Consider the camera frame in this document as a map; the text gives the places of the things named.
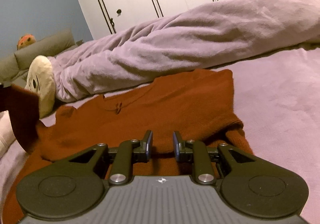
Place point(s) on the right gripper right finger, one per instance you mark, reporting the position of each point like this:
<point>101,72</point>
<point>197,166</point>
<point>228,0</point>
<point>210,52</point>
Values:
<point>248,184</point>

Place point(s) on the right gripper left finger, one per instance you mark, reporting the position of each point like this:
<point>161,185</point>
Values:
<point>75,185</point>

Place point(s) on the rust orange knit sweater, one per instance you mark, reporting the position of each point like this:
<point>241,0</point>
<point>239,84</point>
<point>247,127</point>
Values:
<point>197,104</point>

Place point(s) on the cream round face plush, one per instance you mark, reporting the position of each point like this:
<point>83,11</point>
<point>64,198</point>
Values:
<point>40,80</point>

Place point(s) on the orange spotted plush toy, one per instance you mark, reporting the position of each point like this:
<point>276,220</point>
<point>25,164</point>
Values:
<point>25,41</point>

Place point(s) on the lavender rolled duvet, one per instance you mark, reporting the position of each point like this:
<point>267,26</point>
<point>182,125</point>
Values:
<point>209,35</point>

